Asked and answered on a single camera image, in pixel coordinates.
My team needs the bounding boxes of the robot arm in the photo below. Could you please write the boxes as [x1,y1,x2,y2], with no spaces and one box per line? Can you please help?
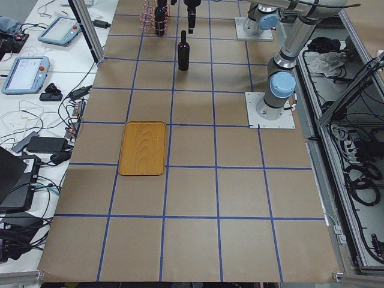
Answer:
[248,1,348,121]
[243,3,278,35]

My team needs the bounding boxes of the dark wine bottle in basket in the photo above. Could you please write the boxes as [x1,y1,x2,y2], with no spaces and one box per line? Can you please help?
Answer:
[154,0,167,36]

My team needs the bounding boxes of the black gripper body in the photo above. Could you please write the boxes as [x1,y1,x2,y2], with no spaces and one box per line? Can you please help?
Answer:
[184,0,201,15]

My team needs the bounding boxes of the copper wire bottle basket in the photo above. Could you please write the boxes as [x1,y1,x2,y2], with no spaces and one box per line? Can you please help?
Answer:
[140,0,169,36]

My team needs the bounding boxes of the lower teach pendant tablet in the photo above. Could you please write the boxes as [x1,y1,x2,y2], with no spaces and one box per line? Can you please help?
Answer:
[1,56,50,95]

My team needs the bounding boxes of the upper teach pendant tablet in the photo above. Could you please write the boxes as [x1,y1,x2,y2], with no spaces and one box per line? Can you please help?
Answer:
[38,17,81,46]

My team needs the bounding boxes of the black power adapter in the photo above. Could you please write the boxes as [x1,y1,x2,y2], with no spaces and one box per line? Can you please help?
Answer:
[26,136,68,154]

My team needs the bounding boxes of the crumpled white cloth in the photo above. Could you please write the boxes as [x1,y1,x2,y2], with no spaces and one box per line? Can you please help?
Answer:
[308,52,347,77]

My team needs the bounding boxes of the black laptop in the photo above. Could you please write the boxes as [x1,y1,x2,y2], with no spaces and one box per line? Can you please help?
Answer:
[1,148,40,214]

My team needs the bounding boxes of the teach pendant tablet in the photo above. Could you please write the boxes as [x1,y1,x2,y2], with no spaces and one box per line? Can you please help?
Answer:
[1,56,50,95]
[38,17,81,46]

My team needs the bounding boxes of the wooden tray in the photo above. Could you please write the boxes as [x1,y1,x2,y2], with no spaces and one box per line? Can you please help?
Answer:
[118,121,166,176]

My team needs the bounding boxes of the dark wine bottle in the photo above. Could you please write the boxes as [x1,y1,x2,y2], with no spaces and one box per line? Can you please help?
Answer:
[154,0,167,36]
[178,30,190,71]

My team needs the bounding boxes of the small black device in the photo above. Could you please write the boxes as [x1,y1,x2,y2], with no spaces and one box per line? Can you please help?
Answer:
[39,83,62,101]

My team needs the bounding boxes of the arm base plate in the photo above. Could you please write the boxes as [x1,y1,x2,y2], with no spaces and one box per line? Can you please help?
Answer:
[245,92,295,130]
[235,17,273,41]

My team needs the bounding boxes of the aluminium frame post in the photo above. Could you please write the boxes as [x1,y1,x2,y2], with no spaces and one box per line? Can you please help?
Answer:
[68,0,105,65]

